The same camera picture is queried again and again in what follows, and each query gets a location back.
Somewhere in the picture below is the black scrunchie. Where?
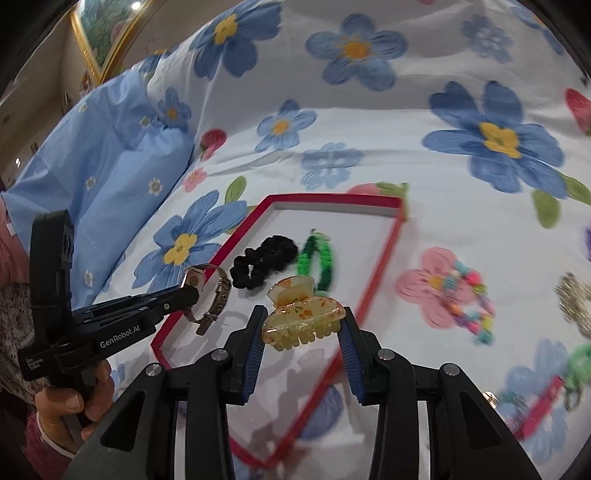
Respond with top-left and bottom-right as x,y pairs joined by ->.
231,234 -> 300,291

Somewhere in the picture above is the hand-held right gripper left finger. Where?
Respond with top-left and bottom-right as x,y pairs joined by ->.
62,305 -> 271,480

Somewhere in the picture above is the colourful bead bracelet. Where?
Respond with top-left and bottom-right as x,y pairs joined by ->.
434,259 -> 496,347

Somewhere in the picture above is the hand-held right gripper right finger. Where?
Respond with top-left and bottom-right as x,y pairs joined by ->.
337,307 -> 543,480

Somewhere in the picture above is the person's left hand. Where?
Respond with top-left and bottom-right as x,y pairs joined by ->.
34,357 -> 116,455

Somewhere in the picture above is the person's left forearm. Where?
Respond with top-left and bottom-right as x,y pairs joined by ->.
23,411 -> 77,478

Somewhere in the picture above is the green braided bracelet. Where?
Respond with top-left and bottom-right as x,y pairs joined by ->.
298,229 -> 335,292

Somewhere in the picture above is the small-floral patterned cloth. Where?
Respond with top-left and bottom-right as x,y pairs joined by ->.
0,281 -> 42,407

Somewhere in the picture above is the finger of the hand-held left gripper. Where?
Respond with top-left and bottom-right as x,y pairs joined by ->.
76,295 -> 200,335
69,285 -> 191,325

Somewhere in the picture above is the yellow hair claw clip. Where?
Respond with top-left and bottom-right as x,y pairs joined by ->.
262,275 -> 347,352

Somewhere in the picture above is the pink hair clip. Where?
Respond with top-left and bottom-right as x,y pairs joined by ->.
512,376 -> 566,441

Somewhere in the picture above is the red shallow box tray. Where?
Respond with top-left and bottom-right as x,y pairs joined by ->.
151,194 -> 407,469

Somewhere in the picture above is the rhinestone hair clip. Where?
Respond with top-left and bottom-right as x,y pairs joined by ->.
554,272 -> 591,340

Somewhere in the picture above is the pink cloth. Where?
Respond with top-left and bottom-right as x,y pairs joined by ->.
0,194 -> 33,284

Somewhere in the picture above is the gold wristwatch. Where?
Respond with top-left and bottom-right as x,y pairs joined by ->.
182,264 -> 232,336

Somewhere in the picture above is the gold-framed painting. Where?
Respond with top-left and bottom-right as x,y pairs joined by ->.
69,0 -> 155,86

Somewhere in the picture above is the light blue pillow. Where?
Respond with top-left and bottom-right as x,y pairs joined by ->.
0,69 -> 197,305

